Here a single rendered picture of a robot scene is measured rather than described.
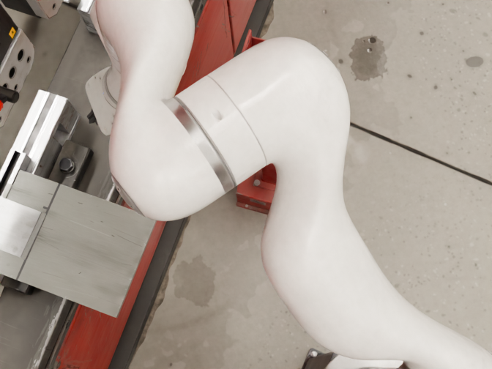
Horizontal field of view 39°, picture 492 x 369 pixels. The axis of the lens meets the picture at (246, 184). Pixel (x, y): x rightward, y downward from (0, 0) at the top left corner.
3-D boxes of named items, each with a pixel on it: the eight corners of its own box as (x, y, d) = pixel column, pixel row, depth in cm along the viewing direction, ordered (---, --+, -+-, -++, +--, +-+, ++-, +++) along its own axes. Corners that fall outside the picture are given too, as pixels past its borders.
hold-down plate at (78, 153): (31, 296, 129) (25, 294, 126) (5, 286, 130) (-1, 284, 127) (94, 151, 136) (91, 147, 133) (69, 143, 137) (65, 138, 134)
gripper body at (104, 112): (95, 63, 111) (77, 85, 120) (117, 122, 111) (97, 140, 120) (137, 53, 115) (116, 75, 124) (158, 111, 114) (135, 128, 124)
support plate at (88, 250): (117, 318, 116) (116, 318, 115) (-22, 265, 119) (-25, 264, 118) (157, 219, 120) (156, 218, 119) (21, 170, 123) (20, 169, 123)
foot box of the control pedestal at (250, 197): (310, 227, 219) (312, 219, 208) (236, 206, 222) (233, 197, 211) (326, 168, 224) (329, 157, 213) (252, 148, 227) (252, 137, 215)
